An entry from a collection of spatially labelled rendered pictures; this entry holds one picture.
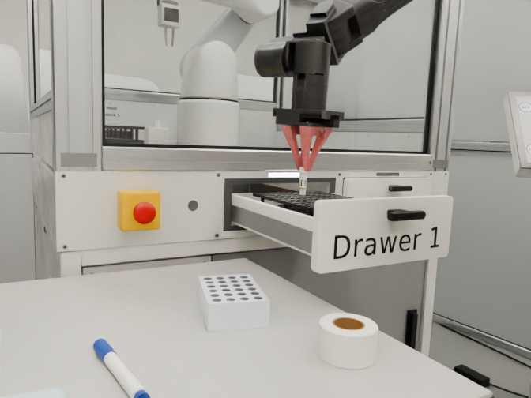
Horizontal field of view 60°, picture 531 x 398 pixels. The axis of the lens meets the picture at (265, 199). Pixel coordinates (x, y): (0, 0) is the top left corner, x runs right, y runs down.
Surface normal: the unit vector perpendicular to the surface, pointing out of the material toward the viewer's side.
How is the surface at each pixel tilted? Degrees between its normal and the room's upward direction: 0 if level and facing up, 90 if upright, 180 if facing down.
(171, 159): 90
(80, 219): 90
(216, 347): 0
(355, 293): 90
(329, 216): 90
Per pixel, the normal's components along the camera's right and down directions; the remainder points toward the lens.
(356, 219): 0.49, 0.13
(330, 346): -0.65, 0.07
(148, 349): 0.04, -0.99
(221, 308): 0.25, 0.14
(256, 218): -0.87, 0.03
